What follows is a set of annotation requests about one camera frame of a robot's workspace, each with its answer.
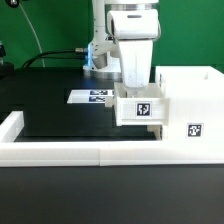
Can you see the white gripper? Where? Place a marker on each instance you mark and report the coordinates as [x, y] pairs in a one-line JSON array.
[[134, 33]]

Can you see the white drawer tray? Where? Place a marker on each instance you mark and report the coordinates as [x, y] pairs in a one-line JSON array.
[[158, 130], [148, 107]]

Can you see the white drawer cabinet box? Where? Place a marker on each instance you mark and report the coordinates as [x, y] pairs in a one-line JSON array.
[[196, 102]]

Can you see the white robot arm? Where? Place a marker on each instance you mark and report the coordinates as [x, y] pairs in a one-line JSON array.
[[102, 52]]

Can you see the white marker tag sheet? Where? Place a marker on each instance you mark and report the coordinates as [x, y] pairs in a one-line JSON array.
[[89, 96]]

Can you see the black raised platform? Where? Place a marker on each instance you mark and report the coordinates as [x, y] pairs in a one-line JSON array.
[[41, 95]]

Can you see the black stand on left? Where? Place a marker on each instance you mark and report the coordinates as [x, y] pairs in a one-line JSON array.
[[6, 68]]

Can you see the white foam border frame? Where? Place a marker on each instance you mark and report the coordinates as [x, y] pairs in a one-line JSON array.
[[104, 153]]

